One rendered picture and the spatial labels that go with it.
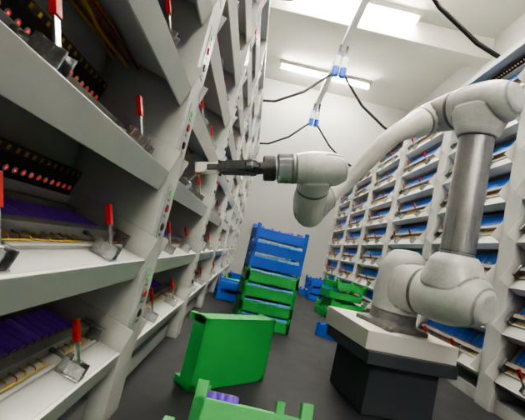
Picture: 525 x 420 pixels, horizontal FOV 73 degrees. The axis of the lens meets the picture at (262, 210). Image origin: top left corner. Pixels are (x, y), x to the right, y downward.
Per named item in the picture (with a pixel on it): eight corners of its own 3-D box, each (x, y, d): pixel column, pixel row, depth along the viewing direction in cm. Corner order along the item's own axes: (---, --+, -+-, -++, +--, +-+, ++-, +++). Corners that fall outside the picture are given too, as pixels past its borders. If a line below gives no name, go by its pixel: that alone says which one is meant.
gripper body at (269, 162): (277, 177, 101) (244, 177, 101) (275, 183, 109) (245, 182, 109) (277, 152, 102) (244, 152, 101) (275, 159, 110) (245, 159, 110)
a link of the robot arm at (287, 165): (293, 186, 110) (274, 186, 109) (293, 157, 111) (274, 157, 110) (297, 181, 101) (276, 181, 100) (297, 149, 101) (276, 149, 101)
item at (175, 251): (191, 262, 144) (208, 233, 145) (147, 275, 84) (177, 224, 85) (147, 237, 144) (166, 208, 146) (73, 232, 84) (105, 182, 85)
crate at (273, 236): (297, 247, 219) (300, 234, 220) (307, 248, 199) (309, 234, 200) (250, 236, 214) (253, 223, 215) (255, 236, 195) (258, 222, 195)
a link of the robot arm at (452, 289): (435, 317, 121) (502, 340, 101) (402, 313, 114) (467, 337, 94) (472, 99, 125) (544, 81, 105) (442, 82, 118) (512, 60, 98)
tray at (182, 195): (202, 217, 146) (214, 197, 147) (168, 196, 86) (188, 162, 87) (160, 192, 146) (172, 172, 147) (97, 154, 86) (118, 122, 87)
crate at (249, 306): (282, 312, 215) (285, 298, 216) (291, 320, 195) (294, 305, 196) (234, 302, 210) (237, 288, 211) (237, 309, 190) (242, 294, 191)
